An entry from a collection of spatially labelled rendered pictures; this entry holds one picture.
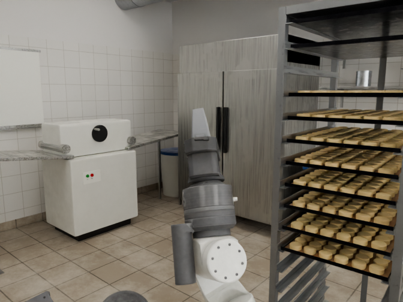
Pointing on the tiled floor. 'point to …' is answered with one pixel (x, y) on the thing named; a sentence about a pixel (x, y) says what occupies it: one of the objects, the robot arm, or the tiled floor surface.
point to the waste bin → (170, 171)
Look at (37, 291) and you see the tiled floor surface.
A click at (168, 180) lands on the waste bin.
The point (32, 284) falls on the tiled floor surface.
